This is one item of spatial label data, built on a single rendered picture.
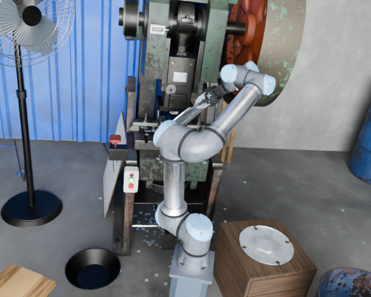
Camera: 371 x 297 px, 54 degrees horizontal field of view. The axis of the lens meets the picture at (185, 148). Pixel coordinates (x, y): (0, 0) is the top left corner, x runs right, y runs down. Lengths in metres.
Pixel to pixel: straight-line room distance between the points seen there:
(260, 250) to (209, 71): 0.97
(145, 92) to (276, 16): 0.95
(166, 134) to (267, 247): 0.95
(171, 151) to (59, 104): 2.14
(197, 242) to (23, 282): 0.77
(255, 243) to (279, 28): 1.08
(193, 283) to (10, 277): 0.79
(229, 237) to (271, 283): 0.31
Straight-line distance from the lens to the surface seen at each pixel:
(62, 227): 2.53
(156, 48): 1.88
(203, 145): 1.26
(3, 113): 3.48
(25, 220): 2.57
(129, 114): 2.37
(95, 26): 3.14
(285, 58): 1.75
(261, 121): 3.66
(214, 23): 1.90
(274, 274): 1.89
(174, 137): 1.30
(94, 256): 2.27
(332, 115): 3.96
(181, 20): 1.90
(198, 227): 1.51
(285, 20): 1.72
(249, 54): 2.05
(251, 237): 2.04
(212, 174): 2.04
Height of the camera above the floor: 1.64
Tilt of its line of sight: 28 degrees down
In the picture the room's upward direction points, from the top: 8 degrees clockwise
